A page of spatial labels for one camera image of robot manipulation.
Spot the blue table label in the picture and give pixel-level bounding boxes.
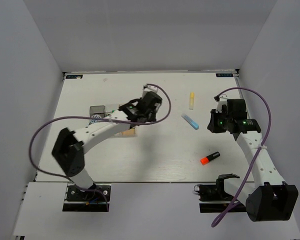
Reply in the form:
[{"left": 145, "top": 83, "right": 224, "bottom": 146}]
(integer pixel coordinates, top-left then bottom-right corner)
[
  {"left": 65, "top": 74, "right": 83, "bottom": 79},
  {"left": 215, "top": 73, "right": 234, "bottom": 78}
]

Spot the left blue table label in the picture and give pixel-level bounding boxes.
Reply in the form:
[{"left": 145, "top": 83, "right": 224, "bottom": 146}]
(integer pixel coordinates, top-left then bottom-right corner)
[{"left": 65, "top": 74, "right": 83, "bottom": 79}]

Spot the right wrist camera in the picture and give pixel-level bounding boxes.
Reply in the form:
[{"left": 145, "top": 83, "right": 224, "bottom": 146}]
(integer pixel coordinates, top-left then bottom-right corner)
[{"left": 214, "top": 94, "right": 229, "bottom": 113}]

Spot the right blue table label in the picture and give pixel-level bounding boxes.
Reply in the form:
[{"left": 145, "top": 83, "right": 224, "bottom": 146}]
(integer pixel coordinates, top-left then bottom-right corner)
[{"left": 215, "top": 73, "right": 234, "bottom": 78}]

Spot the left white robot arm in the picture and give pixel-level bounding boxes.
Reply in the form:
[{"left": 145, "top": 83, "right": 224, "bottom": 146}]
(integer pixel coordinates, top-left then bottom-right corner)
[{"left": 51, "top": 91, "right": 162, "bottom": 200}]

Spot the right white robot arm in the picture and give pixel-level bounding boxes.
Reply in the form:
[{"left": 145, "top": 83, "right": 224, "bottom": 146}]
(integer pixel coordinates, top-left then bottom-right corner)
[{"left": 207, "top": 99, "right": 299, "bottom": 222}]

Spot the orange black highlighter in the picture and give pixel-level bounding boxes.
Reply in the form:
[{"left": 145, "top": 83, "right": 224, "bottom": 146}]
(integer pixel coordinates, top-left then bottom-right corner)
[{"left": 200, "top": 151, "right": 220, "bottom": 165}]

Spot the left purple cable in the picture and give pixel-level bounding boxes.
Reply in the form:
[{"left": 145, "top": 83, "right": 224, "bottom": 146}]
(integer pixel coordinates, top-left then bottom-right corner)
[{"left": 29, "top": 83, "right": 172, "bottom": 211}]

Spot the pastel yellow highlighter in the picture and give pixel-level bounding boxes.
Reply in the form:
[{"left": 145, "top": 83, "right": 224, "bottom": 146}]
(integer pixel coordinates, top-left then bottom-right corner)
[{"left": 188, "top": 92, "right": 195, "bottom": 110}]

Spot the orange transparent container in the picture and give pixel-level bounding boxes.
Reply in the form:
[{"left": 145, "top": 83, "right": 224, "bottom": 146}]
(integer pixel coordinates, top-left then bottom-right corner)
[{"left": 114, "top": 126, "right": 137, "bottom": 137}]

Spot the grey transparent container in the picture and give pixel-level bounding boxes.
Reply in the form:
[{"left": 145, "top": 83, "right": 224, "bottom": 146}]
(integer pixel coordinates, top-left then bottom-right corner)
[{"left": 89, "top": 105, "right": 106, "bottom": 118}]

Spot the pastel blue highlighter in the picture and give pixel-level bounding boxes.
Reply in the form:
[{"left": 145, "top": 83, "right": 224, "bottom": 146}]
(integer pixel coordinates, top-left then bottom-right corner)
[{"left": 181, "top": 113, "right": 199, "bottom": 130}]

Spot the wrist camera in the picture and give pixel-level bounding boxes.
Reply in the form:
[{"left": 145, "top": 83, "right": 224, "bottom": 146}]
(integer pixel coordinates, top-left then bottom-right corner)
[
  {"left": 214, "top": 94, "right": 229, "bottom": 113},
  {"left": 143, "top": 84, "right": 158, "bottom": 94}
]

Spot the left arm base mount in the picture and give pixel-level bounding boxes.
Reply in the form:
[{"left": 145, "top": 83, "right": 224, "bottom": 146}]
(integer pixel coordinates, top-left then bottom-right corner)
[{"left": 62, "top": 184, "right": 112, "bottom": 213}]

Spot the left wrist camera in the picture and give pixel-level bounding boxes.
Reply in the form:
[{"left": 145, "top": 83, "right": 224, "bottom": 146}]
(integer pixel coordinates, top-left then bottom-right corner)
[{"left": 143, "top": 84, "right": 158, "bottom": 94}]

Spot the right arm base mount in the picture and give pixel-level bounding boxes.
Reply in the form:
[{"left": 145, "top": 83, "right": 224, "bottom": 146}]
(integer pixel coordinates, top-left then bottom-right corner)
[{"left": 193, "top": 173, "right": 240, "bottom": 213}]

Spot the clear transparent container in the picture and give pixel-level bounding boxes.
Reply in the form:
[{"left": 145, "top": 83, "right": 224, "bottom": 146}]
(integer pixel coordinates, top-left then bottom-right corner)
[{"left": 104, "top": 103, "right": 120, "bottom": 117}]

